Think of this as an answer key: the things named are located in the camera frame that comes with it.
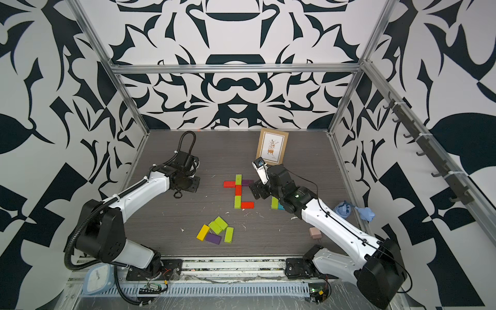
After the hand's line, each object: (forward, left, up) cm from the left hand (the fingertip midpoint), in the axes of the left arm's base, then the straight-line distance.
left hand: (192, 181), depth 89 cm
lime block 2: (-9, -38, -7) cm, 39 cm away
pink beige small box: (-23, -52, -6) cm, 58 cm away
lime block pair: (-17, -13, -8) cm, 23 cm away
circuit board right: (-43, -50, -9) cm, 66 cm away
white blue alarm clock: (-36, +29, -5) cm, 47 cm away
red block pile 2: (-9, -25, -7) cm, 28 cm away
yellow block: (-21, -6, -8) cm, 23 cm away
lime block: (+4, -21, -8) cm, 23 cm away
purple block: (+3, -25, -9) cm, 27 cm away
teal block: (-23, -34, +22) cm, 47 cm away
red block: (+1, -17, -6) cm, 18 cm away
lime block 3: (-23, -17, -8) cm, 29 cm away
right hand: (-4, -30, +10) cm, 32 cm away
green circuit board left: (-39, +12, -11) cm, 42 cm away
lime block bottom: (-8, -21, -8) cm, 23 cm away
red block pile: (-1, -21, -8) cm, 23 cm away
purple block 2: (-23, -10, -9) cm, 26 cm away
